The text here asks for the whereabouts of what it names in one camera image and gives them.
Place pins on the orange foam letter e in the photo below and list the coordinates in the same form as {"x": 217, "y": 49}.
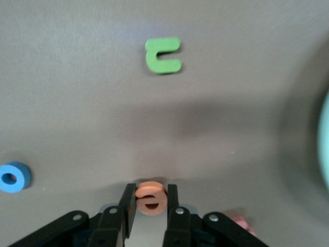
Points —
{"x": 151, "y": 193}

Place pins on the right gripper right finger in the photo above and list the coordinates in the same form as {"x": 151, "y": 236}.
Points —
{"x": 185, "y": 231}

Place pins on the green foam letter u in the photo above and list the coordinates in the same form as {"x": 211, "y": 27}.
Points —
{"x": 154, "y": 64}

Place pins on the pink foam letter w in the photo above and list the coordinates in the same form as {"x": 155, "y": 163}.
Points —
{"x": 242, "y": 223}

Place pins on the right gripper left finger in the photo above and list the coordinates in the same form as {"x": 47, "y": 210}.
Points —
{"x": 102, "y": 231}

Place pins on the blue foam letter o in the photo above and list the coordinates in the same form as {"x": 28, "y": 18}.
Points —
{"x": 19, "y": 177}

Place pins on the light green plate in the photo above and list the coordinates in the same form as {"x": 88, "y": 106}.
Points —
{"x": 324, "y": 139}

